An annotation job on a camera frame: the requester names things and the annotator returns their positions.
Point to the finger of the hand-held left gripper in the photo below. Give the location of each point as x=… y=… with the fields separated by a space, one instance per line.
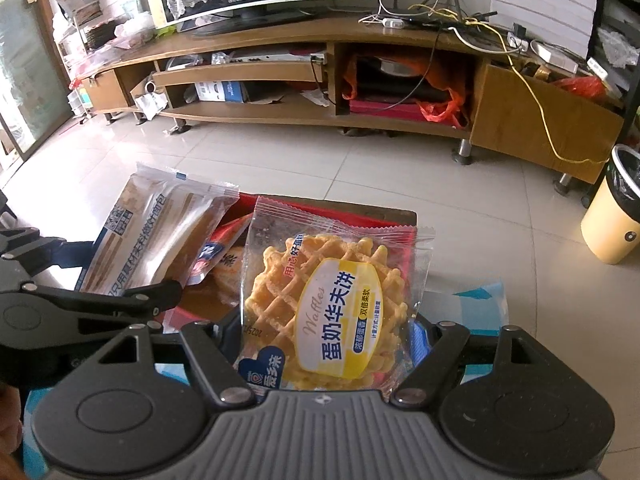
x=45 y=247
x=125 y=300

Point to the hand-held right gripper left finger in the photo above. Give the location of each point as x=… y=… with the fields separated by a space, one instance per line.
x=210 y=360

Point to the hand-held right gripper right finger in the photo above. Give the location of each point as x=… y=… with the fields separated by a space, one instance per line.
x=419 y=340

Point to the long bread packet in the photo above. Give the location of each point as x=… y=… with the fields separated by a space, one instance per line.
x=140 y=230

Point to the orange snack packet blue label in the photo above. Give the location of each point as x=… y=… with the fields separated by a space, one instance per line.
x=225 y=270

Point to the clear waffle packet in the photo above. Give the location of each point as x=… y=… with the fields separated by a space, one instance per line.
x=325 y=285

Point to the red cardboard box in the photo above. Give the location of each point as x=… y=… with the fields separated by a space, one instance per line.
x=350 y=207

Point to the blue white checkered tablecloth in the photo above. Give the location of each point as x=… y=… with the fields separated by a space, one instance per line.
x=465 y=305

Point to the glass sliding door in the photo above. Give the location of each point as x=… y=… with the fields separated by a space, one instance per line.
x=25 y=75

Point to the cream trash can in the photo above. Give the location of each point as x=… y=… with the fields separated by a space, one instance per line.
x=605 y=230

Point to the blue white carton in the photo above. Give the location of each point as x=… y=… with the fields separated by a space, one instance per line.
x=222 y=91

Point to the pink gift box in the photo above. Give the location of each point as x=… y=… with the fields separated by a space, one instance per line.
x=380 y=107

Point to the orange plastic bag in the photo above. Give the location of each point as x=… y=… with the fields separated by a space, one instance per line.
x=440 y=72

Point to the red plastic bag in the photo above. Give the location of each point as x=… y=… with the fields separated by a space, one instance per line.
x=580 y=87

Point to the wooden television stand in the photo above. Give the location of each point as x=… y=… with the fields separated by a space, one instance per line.
x=400 y=30

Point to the black metal shelf rack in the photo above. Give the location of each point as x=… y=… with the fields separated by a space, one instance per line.
x=617 y=20

